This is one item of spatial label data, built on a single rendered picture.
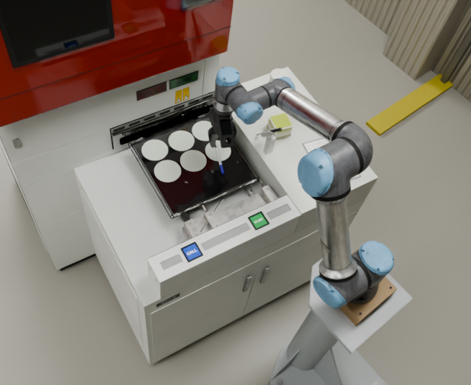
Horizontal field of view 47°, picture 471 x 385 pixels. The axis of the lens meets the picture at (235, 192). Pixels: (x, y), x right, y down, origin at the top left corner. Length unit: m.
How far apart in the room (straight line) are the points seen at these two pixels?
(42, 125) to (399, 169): 2.20
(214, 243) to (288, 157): 0.46
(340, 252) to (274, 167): 0.53
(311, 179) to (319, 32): 2.70
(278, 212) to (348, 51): 2.25
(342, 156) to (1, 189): 2.15
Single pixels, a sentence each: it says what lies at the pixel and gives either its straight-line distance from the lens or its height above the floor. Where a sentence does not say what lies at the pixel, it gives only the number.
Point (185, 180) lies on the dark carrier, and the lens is 2.02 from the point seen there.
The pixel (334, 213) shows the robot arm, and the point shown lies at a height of 1.32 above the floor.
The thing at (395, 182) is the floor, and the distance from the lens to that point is 3.37.
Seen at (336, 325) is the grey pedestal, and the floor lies 0.82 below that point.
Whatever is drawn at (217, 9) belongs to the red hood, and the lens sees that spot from 1.83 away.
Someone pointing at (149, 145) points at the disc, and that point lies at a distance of 2.11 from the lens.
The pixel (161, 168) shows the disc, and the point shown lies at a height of 0.90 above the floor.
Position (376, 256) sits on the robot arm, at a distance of 1.76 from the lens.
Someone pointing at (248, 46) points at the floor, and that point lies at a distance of 3.85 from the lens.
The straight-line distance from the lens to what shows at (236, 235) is 1.85.
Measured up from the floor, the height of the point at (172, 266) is 0.96.
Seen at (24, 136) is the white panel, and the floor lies 1.09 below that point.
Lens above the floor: 2.58
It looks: 57 degrees down
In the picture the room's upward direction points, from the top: 11 degrees clockwise
